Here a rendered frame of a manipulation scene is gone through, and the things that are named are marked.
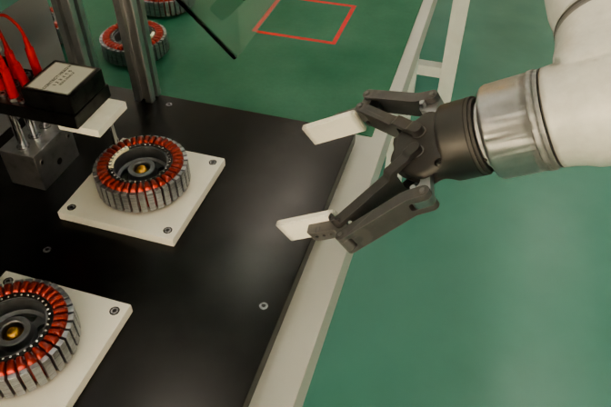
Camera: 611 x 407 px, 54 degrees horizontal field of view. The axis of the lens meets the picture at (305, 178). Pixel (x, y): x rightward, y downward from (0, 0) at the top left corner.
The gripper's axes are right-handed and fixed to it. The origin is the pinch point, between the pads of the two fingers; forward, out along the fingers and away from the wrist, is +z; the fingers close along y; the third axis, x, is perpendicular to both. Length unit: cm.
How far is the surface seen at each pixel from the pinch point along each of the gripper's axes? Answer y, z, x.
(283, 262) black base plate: -7.5, 4.1, -4.5
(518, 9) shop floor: 210, 16, -136
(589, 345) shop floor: 30, -6, -110
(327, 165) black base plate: 9.4, 3.9, -8.2
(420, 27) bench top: 53, 1, -22
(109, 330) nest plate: -19.8, 14.7, 5.9
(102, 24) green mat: 42, 50, 9
